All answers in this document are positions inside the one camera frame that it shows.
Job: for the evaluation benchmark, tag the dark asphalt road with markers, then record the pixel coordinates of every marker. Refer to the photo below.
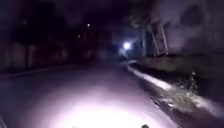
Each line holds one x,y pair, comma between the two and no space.
83,90

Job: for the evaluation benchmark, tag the pale high wall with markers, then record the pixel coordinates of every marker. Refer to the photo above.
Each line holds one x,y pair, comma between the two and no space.
196,26

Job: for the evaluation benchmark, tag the grass verge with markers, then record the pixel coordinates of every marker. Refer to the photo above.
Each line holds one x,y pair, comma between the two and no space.
173,63

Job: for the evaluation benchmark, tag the pale concrete kerb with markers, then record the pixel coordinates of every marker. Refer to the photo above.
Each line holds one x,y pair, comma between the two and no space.
150,79

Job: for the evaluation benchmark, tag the bright street lamp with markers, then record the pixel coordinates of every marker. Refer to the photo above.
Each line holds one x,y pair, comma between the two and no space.
126,45

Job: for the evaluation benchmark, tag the dark fence wall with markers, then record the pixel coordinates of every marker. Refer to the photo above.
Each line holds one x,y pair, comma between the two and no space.
36,55

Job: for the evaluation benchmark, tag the robot's own part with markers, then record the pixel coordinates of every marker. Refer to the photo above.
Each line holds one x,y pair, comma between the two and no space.
145,126

